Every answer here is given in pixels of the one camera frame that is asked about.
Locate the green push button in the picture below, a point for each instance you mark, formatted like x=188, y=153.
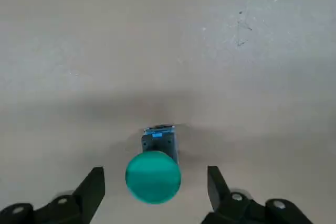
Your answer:
x=153, y=179

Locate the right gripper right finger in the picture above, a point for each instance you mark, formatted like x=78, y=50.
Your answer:
x=220, y=195

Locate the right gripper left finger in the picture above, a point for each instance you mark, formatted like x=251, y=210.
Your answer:
x=89, y=195

